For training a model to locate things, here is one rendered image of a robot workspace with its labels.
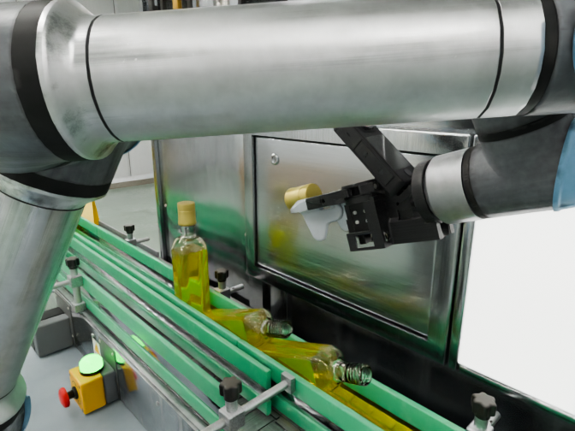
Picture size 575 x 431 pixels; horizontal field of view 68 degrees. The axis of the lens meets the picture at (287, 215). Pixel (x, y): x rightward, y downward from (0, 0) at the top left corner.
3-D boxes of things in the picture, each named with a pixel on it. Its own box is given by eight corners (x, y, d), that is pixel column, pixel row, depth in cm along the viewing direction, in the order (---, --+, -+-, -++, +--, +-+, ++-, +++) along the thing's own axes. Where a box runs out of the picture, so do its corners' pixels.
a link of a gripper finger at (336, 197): (301, 212, 55) (362, 199, 49) (299, 200, 55) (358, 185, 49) (321, 206, 58) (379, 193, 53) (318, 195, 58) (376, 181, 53)
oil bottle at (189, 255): (212, 329, 92) (208, 235, 86) (190, 339, 88) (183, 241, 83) (198, 320, 96) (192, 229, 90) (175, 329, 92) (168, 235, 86)
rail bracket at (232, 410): (297, 425, 65) (298, 352, 62) (202, 493, 54) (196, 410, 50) (283, 415, 67) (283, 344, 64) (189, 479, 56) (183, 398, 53)
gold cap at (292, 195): (304, 209, 64) (325, 205, 61) (287, 213, 62) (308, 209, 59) (299, 186, 64) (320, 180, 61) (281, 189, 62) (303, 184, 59)
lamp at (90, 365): (107, 369, 88) (105, 357, 87) (84, 380, 85) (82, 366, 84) (98, 360, 91) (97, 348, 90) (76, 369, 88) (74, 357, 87)
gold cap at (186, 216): (199, 223, 86) (198, 202, 85) (184, 227, 83) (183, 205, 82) (189, 220, 88) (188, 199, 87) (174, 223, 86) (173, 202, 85)
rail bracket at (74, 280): (88, 312, 100) (80, 258, 97) (54, 323, 95) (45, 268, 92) (82, 306, 103) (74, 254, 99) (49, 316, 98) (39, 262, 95)
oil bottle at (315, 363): (269, 364, 80) (357, 380, 64) (245, 378, 76) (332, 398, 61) (262, 335, 80) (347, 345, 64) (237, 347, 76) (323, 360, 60)
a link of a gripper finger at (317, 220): (287, 247, 59) (344, 239, 53) (276, 205, 59) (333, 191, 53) (300, 242, 61) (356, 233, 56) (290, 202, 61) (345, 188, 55)
